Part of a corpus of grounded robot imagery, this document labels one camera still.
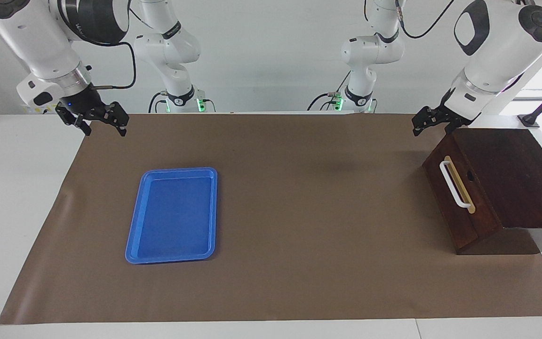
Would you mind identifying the black arm base cable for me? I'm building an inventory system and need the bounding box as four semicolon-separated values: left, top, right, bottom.
148;91;168;113
306;71;351;112

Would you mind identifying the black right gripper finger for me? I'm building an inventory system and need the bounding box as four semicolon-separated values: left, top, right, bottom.
106;101;129;137
57;109;92;136

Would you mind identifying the dark brown wooden cabinet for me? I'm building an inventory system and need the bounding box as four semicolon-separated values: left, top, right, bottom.
423;127;542;256

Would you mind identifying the brown paper table mat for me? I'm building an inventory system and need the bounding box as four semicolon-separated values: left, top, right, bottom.
0;113;542;325

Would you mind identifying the black left arm base cable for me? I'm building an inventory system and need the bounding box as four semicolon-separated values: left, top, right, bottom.
306;71;351;112

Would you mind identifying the wooden drawer with white handle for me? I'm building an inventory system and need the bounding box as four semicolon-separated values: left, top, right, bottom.
423;129;502;255

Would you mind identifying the black right arm base cable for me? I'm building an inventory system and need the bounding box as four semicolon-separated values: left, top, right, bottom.
148;91;168;113

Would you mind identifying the blue plastic tray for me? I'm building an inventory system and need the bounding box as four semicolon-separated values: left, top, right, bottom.
125;167;218;265

